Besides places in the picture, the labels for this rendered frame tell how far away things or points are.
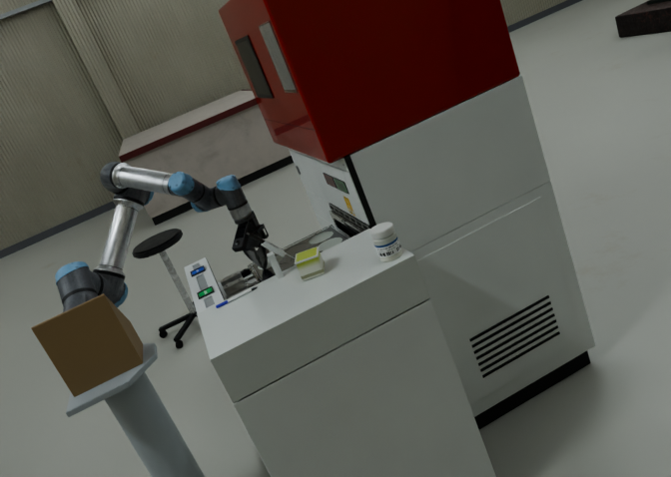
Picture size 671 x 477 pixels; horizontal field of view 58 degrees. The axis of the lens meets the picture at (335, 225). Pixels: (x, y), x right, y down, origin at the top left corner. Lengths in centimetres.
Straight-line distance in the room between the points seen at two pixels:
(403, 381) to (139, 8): 947
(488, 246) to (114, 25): 912
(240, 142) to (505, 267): 611
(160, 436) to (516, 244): 146
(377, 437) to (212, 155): 646
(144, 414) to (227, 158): 603
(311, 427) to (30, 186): 950
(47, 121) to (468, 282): 923
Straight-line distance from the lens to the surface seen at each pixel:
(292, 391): 174
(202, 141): 801
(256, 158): 813
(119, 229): 243
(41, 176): 1093
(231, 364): 167
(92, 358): 222
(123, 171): 232
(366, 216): 201
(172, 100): 1074
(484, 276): 228
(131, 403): 229
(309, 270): 181
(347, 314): 170
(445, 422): 199
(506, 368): 248
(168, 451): 240
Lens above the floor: 166
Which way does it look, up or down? 19 degrees down
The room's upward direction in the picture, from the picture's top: 22 degrees counter-clockwise
